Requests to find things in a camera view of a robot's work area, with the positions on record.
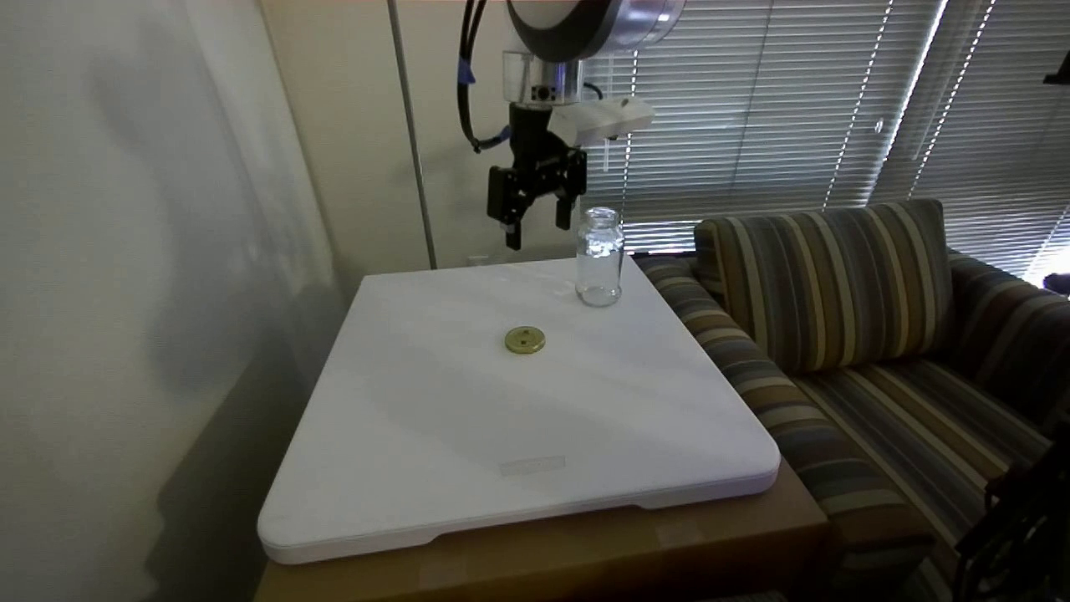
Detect brown wooden table base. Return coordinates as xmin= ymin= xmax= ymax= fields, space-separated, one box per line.
xmin=252 ymin=460 xmax=836 ymax=602

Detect white window blinds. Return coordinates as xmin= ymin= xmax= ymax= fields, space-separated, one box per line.
xmin=905 ymin=0 xmax=1070 ymax=208
xmin=580 ymin=0 xmax=947 ymax=224

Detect striped fabric sofa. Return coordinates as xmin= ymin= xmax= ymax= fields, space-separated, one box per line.
xmin=632 ymin=243 xmax=1070 ymax=602

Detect white plastic board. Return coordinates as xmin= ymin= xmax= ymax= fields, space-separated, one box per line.
xmin=253 ymin=254 xmax=783 ymax=570

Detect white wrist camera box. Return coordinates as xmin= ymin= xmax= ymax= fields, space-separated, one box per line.
xmin=547 ymin=92 xmax=660 ymax=152

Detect black frame object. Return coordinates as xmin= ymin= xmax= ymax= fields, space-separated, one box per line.
xmin=953 ymin=434 xmax=1070 ymax=602

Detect striped sofa cushion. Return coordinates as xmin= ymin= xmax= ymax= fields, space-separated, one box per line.
xmin=692 ymin=197 xmax=956 ymax=379

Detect clear glass jar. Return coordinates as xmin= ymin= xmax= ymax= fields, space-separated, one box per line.
xmin=571 ymin=203 xmax=629 ymax=311

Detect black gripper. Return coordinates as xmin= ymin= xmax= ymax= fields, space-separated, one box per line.
xmin=486 ymin=97 xmax=593 ymax=254

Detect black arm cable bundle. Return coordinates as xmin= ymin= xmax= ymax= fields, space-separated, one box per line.
xmin=452 ymin=0 xmax=519 ymax=158

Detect gold metal jar lid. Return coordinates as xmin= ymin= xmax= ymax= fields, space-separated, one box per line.
xmin=500 ymin=323 xmax=547 ymax=358

